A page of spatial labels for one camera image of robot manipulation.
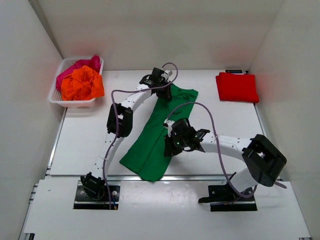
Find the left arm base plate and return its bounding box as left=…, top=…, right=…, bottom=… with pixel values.
left=73, top=180, right=121, bottom=211

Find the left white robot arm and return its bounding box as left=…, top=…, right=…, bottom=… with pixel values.
left=80, top=67, right=172, bottom=201

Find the white plastic basket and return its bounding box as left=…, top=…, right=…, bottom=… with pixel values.
left=48, top=56, right=104, bottom=108

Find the aluminium rail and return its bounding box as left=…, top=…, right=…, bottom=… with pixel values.
left=107, top=174, right=226, bottom=182

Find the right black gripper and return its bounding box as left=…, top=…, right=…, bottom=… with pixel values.
left=163, top=132, right=188, bottom=158

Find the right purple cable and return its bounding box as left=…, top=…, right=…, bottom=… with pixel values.
left=164, top=101, right=288, bottom=206

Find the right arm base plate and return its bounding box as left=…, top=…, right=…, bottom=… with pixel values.
left=198, top=185, right=258, bottom=212

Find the orange t shirt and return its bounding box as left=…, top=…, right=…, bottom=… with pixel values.
left=61, top=65, right=105, bottom=101

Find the pink t shirt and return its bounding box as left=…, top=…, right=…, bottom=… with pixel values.
left=55, top=55, right=102, bottom=92

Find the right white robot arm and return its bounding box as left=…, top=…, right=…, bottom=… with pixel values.
left=163, top=118, right=287, bottom=203

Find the small black device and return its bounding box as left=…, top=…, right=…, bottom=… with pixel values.
left=225, top=69, right=243, bottom=74

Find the green t shirt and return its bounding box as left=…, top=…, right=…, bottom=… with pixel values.
left=118, top=83, right=199, bottom=182

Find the folded red t shirt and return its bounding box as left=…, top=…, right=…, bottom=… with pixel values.
left=215, top=72, right=260, bottom=104

